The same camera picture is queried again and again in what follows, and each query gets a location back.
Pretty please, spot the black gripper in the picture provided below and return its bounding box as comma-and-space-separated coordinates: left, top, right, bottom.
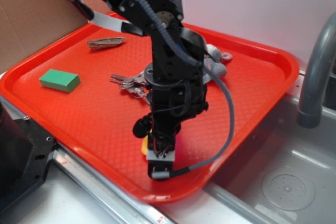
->
133, 79, 208, 180

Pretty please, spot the yellow rubber duck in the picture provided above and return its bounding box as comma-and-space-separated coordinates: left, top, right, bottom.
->
141, 136, 148, 156

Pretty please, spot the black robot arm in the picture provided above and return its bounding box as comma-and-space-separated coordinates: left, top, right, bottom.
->
69, 0, 208, 180

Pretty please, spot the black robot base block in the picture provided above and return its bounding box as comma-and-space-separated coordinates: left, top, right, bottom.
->
1, 105, 56, 214

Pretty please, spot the silver key bunch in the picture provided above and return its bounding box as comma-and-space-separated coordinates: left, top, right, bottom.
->
110, 71, 149, 99

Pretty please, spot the red plastic tray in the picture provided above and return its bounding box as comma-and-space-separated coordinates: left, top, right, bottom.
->
1, 24, 299, 204

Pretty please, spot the grey plush mouse toy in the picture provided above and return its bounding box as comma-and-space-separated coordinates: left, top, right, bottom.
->
203, 44, 233, 78

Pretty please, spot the green rectangular block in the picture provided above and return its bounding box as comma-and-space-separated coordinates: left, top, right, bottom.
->
39, 69, 81, 93

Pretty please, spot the brown wooden piece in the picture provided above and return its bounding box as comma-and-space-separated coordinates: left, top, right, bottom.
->
87, 37, 126, 50

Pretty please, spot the grey plastic sink basin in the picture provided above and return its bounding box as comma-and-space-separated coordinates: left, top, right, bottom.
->
202, 91, 336, 224

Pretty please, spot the grey sink faucet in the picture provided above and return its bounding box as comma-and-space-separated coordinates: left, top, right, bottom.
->
296, 14, 335, 129

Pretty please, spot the brown cardboard panel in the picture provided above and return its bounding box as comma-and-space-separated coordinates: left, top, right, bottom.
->
1, 0, 111, 73

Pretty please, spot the grey braided cable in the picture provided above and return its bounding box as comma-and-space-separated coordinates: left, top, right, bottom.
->
115, 0, 236, 179

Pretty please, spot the black and white ribbon cable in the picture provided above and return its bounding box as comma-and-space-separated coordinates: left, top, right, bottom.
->
51, 0, 144, 37

